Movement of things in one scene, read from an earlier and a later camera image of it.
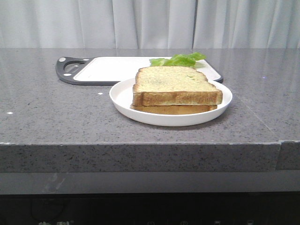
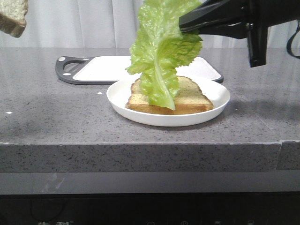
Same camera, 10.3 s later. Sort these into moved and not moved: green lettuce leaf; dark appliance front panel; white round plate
Moved: green lettuce leaf
Not moved: dark appliance front panel; white round plate
